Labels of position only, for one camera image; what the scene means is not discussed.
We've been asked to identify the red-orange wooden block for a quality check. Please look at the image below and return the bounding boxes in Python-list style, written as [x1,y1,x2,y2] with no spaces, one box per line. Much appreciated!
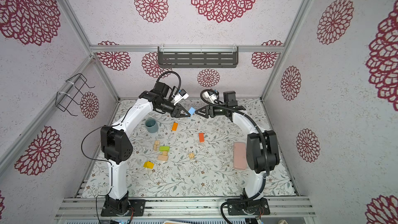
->
[199,133,205,143]

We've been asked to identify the yellow wooden block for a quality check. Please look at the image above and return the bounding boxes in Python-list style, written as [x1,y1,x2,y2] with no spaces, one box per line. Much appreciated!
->
[143,161,154,170]

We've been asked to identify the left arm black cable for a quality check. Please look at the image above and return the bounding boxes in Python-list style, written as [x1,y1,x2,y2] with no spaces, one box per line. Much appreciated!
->
[80,71,182,222]

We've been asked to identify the blue wooden block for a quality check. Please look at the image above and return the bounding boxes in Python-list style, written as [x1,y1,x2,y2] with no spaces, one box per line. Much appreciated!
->
[188,107,195,115]

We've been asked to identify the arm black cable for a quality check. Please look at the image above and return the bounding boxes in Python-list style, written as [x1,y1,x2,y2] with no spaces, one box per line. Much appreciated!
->
[199,89,271,224]
[80,71,182,222]

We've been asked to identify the dark grey wall shelf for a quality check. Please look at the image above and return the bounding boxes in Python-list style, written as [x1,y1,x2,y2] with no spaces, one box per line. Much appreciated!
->
[157,46,239,68]

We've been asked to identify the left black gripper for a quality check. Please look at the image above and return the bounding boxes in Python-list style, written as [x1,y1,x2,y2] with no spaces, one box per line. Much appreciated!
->
[157,99,191,118]

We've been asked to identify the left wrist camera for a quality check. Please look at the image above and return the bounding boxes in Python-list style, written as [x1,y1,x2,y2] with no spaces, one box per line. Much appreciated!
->
[172,89,189,105]

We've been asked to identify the orange wooden block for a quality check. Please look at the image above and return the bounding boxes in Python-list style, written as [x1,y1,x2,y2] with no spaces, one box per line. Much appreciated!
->
[172,122,178,131]

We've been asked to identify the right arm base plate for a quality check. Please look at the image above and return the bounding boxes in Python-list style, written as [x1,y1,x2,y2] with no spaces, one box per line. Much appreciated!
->
[227,198,271,216]

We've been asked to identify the teal ceramic cup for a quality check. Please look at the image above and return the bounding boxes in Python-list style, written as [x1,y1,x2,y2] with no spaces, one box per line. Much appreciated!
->
[145,118,159,133]

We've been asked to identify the natural wood arch block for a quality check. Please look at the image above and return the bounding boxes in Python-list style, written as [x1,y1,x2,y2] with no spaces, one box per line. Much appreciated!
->
[157,151,169,162]

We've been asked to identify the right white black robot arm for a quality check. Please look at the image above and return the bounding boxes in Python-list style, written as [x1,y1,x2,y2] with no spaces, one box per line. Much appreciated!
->
[195,89,280,201]

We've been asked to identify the aluminium front rail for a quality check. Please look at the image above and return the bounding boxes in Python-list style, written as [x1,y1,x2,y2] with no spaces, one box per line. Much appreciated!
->
[55,196,316,220]

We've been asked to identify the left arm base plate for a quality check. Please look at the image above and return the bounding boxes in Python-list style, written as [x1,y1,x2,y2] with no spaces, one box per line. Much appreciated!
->
[100,197,146,217]

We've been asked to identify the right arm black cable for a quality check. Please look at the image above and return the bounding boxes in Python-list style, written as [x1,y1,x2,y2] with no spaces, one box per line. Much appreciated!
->
[199,89,271,224]

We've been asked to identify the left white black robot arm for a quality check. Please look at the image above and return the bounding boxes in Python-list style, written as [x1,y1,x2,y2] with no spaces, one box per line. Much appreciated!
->
[101,83,190,202]

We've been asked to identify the pink sponge block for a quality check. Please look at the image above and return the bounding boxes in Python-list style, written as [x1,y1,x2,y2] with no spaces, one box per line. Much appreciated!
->
[233,142,247,170]

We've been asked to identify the lime green wooden block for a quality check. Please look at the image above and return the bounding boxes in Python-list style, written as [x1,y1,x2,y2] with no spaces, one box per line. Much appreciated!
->
[159,146,170,151]

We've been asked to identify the natural wood block pair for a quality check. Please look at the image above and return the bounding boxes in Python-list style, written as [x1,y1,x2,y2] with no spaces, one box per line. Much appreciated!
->
[153,140,160,151]

